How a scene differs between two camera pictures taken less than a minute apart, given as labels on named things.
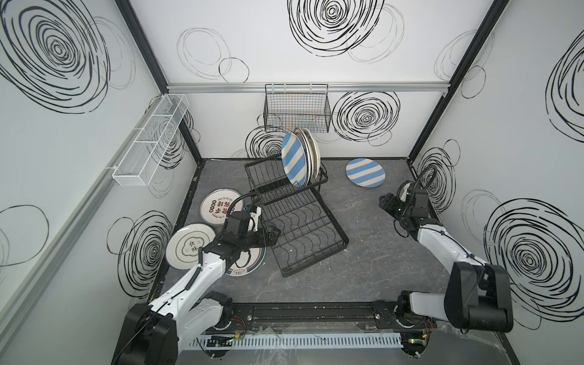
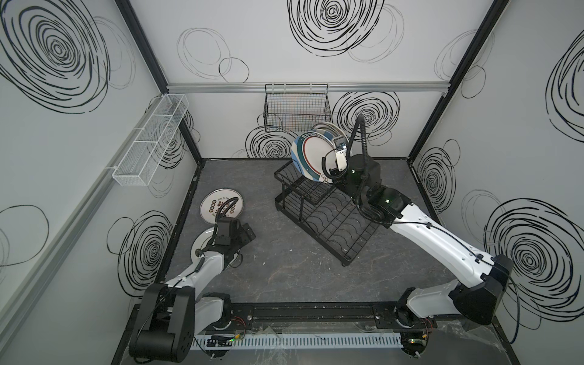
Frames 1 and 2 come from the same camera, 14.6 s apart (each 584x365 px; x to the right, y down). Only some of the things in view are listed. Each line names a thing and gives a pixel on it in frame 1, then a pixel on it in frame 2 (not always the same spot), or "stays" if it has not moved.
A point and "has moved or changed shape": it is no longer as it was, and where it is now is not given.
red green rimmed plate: [258, 255] → [308, 151]
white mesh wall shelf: [140, 162] stays
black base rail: [318, 316] stays
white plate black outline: [182, 244] has moved or changed shape
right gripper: [391, 200] → [335, 175]
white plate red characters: [214, 205] stays
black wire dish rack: [309, 231] → [325, 213]
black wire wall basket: [289, 106] stays
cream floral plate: [318, 160] → [336, 131]
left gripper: [270, 239] → [244, 237]
